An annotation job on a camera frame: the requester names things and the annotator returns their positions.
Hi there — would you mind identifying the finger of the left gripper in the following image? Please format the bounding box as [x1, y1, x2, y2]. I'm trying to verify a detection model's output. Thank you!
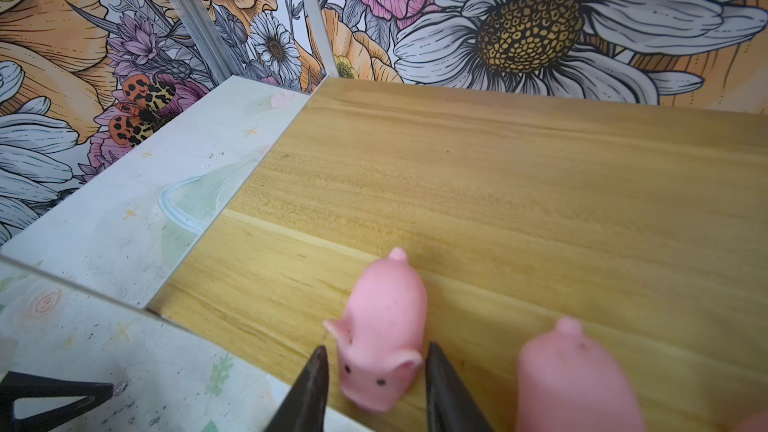
[0, 370, 115, 432]

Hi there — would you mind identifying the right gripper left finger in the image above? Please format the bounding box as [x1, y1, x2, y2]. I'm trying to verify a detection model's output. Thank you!
[264, 345, 329, 432]

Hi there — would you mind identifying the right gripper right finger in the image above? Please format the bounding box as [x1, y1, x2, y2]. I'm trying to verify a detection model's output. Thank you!
[425, 342, 493, 432]

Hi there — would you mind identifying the pink pig toy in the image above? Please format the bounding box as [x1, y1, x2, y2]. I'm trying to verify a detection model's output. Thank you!
[324, 247, 428, 413]
[515, 317, 647, 431]

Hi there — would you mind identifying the two-tier bamboo shelf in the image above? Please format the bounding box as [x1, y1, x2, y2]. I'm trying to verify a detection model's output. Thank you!
[146, 0, 768, 432]

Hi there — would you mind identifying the left aluminium corner post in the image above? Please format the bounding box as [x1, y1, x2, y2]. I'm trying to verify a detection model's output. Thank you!
[170, 0, 241, 85]

